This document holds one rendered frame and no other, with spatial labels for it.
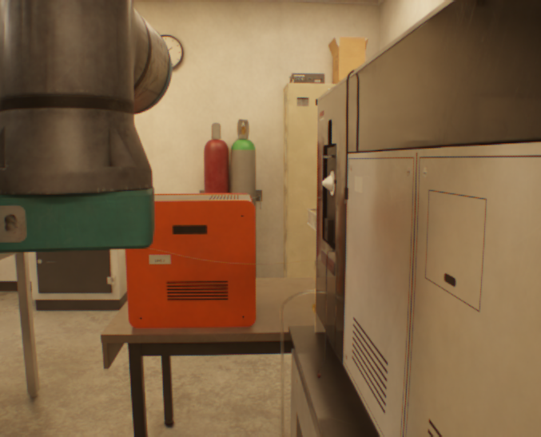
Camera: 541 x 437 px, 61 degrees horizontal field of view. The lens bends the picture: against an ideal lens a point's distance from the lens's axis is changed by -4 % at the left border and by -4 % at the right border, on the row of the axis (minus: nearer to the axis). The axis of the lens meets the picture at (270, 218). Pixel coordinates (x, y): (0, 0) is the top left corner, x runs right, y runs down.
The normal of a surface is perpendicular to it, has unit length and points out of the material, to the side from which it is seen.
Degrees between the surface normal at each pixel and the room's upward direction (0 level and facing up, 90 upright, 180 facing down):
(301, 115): 90
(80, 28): 90
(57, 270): 90
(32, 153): 70
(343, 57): 90
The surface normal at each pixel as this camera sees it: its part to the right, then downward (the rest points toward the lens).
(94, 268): 0.07, 0.11
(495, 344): -1.00, 0.01
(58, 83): 0.29, 0.11
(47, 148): 0.15, -0.23
